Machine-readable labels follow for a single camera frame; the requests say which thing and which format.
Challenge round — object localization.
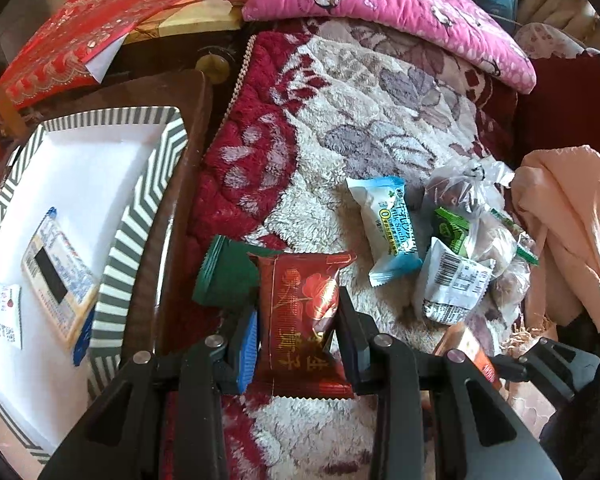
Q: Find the white barcode snack packet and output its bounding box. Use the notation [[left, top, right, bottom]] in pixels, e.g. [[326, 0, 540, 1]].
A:
[[412, 237, 494, 325]]

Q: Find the dark green snack packet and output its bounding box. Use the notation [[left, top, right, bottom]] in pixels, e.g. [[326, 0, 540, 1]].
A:
[[193, 235, 279, 309]]

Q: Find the blue white snack packet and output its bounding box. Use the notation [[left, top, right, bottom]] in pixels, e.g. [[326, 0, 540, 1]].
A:
[[347, 176, 422, 287]]

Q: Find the bright green candy packet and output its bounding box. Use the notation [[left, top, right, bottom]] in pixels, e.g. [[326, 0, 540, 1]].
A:
[[431, 207, 470, 257]]

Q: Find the clear bag of snacks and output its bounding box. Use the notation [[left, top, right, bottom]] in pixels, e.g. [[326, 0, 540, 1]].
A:
[[424, 157, 539, 310]]

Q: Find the red snack packet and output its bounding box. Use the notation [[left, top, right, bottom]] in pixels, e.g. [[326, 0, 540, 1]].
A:
[[249, 252, 356, 399]]

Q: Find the orange cracker packet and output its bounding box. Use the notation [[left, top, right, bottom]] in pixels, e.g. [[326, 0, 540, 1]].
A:
[[434, 322, 502, 390]]

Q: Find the peach pink cloth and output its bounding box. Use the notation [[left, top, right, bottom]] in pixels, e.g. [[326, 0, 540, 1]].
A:
[[512, 145, 600, 332]]

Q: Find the green striped white box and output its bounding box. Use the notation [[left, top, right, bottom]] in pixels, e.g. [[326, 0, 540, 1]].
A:
[[0, 106, 188, 479]]

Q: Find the floral plush blanket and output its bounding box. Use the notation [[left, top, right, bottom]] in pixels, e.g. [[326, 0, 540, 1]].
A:
[[170, 18, 518, 352]]

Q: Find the red gold patterned cloth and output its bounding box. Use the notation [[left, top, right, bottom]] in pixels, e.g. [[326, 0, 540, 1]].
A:
[[0, 0, 242, 126]]

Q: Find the pink penguin pillow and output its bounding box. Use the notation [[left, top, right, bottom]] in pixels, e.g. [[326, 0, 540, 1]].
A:
[[226, 0, 536, 94]]

